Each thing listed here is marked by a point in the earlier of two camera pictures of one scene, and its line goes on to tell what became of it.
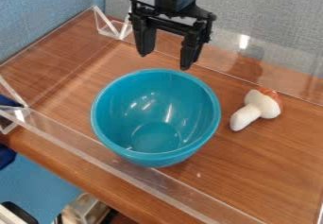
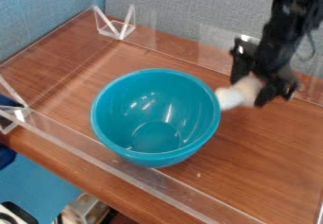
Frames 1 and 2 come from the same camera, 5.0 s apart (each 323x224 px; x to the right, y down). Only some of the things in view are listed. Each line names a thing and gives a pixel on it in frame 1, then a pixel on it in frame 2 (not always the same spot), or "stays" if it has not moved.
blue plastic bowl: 157,116 stays
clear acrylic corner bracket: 111,27 stays
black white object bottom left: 12,215 stays
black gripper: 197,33 → 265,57
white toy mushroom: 263,103 → 242,94
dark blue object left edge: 8,154 stays
